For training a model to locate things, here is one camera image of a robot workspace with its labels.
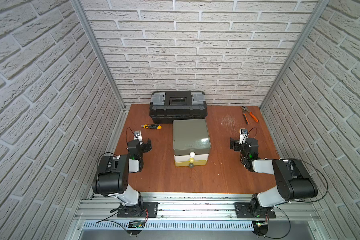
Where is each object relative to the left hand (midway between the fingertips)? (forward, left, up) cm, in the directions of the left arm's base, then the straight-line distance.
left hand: (142, 137), depth 94 cm
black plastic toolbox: (+18, -15, +11) cm, 26 cm away
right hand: (-1, -64, +2) cm, 64 cm away
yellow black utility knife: (+12, -4, -5) cm, 14 cm away
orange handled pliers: (+22, -75, -4) cm, 79 cm away
